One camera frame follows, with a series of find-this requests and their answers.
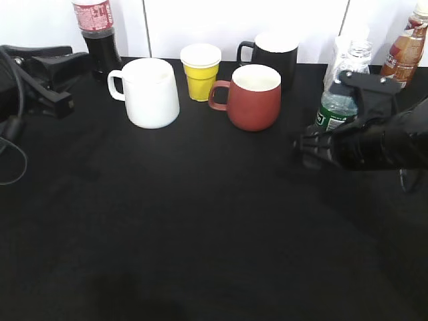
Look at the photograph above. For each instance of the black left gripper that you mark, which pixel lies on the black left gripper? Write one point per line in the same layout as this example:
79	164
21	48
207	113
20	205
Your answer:
56	67

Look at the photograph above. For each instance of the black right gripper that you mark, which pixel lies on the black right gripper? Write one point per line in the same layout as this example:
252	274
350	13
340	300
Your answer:
375	141

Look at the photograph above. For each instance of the clear water bottle green label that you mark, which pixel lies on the clear water bottle green label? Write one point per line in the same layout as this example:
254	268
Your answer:
336	107

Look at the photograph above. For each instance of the white ceramic mug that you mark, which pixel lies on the white ceramic mug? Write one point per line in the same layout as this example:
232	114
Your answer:
148	88

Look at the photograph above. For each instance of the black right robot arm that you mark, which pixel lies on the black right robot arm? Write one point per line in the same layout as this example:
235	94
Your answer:
416	127

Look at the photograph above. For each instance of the yellow paper cup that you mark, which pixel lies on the yellow paper cup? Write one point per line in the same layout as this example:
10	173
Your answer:
201	65

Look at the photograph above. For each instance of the white milk carton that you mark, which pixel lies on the white milk carton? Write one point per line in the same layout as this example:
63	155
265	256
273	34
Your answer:
340	50

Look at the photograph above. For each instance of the cola bottle red label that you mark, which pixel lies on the cola bottle red label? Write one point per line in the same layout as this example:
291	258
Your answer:
95	20

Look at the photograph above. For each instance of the brown coffee drink bottle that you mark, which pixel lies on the brown coffee drink bottle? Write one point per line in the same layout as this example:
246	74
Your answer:
406	52

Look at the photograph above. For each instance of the black ceramic mug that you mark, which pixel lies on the black ceramic mug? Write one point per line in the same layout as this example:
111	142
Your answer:
276	50

